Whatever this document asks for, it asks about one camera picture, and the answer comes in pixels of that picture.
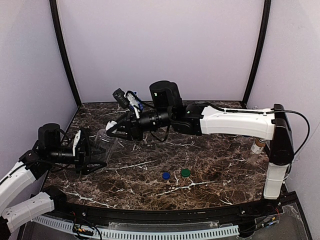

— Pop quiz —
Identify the clear unlabelled bottle white cap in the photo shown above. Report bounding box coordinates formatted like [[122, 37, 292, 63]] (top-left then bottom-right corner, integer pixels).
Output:
[[90, 128, 118, 166]]

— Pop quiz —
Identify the blue bottle cap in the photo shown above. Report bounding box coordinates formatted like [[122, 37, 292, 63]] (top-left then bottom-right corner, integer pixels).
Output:
[[162, 172, 171, 180]]

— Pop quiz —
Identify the green bottle cap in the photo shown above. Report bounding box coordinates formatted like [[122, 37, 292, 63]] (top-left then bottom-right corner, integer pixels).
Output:
[[180, 168, 191, 178]]

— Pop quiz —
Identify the brown drink bottle white label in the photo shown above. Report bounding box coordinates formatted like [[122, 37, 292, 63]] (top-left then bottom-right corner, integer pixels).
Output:
[[246, 138, 266, 165]]

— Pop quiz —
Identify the white ribbed bottle cap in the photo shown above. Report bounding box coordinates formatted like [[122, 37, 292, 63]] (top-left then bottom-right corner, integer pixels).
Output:
[[105, 120, 117, 131]]

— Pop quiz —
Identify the Pocari Sweat clear bottle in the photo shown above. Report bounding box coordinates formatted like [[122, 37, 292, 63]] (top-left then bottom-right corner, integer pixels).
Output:
[[132, 91, 144, 112]]

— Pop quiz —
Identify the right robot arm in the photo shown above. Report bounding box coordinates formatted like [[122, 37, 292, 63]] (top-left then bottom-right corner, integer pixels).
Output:
[[106, 80, 295, 200]]

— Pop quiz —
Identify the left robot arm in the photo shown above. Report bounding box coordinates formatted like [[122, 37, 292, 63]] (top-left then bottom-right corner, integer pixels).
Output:
[[0, 123, 107, 238]]

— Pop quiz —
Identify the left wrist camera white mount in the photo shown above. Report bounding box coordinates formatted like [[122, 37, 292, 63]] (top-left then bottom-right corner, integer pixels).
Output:
[[72, 130, 81, 157]]

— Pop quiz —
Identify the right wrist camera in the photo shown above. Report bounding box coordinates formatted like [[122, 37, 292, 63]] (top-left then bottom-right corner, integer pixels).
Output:
[[112, 88, 130, 109]]

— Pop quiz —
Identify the black table front rail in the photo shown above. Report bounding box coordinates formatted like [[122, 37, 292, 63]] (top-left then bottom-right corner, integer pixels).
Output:
[[48, 193, 289, 226]]

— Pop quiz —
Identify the white slotted cable duct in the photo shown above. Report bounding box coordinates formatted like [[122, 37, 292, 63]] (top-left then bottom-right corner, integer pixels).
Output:
[[33, 215, 240, 240]]

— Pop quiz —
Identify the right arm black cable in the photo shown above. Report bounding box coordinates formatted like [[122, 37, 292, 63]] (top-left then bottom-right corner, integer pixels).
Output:
[[207, 102, 311, 161]]

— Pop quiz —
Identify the black left corner post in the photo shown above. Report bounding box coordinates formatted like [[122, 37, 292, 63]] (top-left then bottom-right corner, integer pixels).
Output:
[[49, 0, 82, 108]]

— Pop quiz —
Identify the black corner post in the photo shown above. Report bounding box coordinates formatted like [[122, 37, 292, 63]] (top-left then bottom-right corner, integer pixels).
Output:
[[241, 0, 272, 108], [49, 0, 82, 108]]

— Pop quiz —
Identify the black right corner post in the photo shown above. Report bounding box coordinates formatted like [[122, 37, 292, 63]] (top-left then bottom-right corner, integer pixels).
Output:
[[241, 0, 272, 108]]

